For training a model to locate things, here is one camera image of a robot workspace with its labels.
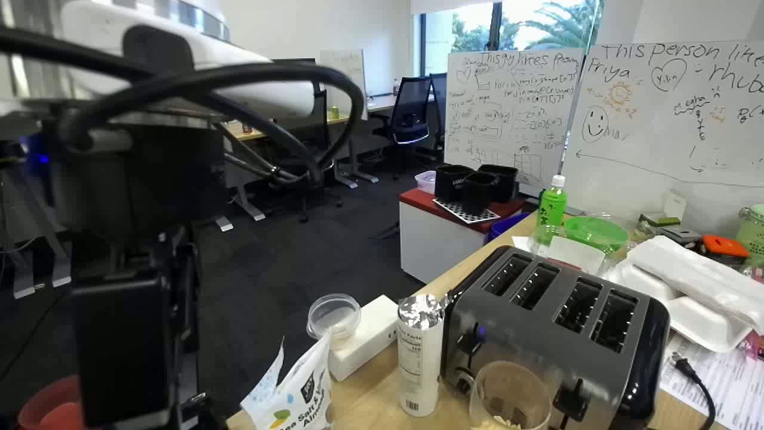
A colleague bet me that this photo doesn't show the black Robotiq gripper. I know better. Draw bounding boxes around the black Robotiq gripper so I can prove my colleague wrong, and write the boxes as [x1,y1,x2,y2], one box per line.
[80,123,229,430]

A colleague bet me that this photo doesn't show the clear plastic bowl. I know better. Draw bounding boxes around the clear plastic bowl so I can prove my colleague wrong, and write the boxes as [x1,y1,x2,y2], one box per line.
[305,290,363,340]

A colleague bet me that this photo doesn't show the green plastic bowl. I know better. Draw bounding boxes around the green plastic bowl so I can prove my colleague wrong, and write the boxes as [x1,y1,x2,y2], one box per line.
[562,215,630,257]

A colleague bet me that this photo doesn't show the white printed snack bag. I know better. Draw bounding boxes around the white printed snack bag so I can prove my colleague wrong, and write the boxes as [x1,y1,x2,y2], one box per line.
[240,332,334,430]

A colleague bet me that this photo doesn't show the white power strip box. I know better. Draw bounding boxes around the white power strip box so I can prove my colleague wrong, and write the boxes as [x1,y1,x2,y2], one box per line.
[328,293,401,381]

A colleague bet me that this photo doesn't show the white cabinet with red top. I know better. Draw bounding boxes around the white cabinet with red top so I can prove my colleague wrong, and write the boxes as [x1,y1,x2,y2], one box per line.
[397,185,536,283]

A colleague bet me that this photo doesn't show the small clear plastic container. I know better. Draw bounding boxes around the small clear plastic container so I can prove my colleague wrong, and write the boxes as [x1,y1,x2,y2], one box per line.
[414,167,440,195]

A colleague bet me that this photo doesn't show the black plant pot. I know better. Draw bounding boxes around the black plant pot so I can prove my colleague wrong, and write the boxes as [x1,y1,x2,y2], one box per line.
[462,167,502,215]
[479,162,522,202]
[433,162,476,205]

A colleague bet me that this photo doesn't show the metal mesh tray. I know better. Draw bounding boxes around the metal mesh tray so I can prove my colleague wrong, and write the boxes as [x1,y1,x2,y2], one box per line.
[433,195,505,226]

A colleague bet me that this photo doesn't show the black mesh office chair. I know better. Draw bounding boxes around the black mesh office chair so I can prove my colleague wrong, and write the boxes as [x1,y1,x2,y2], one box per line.
[374,73,437,174]

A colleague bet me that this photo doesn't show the peanuts pile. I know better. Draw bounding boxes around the peanuts pile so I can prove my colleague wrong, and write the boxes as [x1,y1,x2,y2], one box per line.
[486,413,531,430]

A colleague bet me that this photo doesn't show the black silver four-slot toaster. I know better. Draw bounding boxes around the black silver four-slot toaster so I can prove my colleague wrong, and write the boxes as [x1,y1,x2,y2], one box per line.
[440,242,674,430]

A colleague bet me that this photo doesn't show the whiteboard with dense writing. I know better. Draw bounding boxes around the whiteboard with dense writing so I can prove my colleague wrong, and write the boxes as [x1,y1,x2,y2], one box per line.
[442,48,587,197]

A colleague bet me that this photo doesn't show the green drink bottle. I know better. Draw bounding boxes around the green drink bottle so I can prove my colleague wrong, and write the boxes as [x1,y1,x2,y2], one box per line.
[536,174,570,248]

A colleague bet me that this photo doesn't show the white paper sheet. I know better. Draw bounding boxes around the white paper sheet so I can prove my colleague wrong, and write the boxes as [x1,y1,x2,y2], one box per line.
[511,234,607,276]

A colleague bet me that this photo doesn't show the small green white box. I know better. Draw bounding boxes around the small green white box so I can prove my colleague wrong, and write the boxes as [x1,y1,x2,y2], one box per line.
[635,210,687,235]

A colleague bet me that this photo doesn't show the white styrofoam container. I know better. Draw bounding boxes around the white styrofoam container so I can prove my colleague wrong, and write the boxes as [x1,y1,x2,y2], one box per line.
[604,234,764,354]

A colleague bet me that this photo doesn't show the whiteboard with smiley drawing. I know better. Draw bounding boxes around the whiteboard with smiley drawing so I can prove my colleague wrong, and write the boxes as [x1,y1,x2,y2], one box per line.
[562,38,764,234]

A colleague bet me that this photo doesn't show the small orange object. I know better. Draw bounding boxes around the small orange object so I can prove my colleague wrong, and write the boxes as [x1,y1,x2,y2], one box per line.
[699,232,750,260]

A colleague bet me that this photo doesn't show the printed paper sheets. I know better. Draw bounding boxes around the printed paper sheets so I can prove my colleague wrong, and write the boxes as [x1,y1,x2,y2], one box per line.
[659,332,764,430]

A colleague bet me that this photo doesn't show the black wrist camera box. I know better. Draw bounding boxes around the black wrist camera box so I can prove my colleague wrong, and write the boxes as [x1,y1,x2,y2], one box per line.
[70,272,174,430]

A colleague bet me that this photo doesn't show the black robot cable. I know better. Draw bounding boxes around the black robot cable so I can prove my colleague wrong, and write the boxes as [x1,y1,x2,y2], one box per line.
[0,26,365,185]

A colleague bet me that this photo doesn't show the black toaster power cord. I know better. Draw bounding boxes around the black toaster power cord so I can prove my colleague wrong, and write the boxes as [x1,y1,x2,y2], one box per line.
[671,354,720,430]

